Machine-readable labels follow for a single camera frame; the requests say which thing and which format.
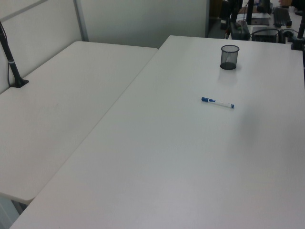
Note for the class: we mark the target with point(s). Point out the blue and white marker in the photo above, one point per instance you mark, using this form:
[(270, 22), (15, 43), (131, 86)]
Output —
[(218, 102)]

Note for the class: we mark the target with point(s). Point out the black and green case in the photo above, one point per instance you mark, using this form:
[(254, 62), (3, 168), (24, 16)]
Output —
[(239, 31)]

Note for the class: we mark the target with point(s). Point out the black pole with table clamp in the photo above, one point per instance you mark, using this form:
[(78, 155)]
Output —
[(296, 43)]

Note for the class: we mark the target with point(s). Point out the black keyboard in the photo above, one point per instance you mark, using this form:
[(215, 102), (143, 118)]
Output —
[(281, 16)]

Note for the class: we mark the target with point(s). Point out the black equipment box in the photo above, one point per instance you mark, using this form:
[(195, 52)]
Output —
[(264, 34)]

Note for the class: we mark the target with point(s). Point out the black mesh pen cup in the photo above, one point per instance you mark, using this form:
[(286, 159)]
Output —
[(229, 59)]

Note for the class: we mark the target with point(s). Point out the black speaker box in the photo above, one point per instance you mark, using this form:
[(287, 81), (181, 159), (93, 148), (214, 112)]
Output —
[(224, 14)]

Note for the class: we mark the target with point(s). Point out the black monitor stand pole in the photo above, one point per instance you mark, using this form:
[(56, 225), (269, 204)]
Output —
[(249, 12)]

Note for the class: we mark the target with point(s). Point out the white side table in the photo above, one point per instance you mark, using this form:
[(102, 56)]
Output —
[(59, 107)]

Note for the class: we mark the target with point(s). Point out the black camera pole with base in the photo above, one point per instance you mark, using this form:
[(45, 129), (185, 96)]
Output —
[(13, 68)]

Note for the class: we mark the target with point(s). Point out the grey partition frame post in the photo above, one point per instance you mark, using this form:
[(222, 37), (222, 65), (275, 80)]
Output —
[(82, 21)]

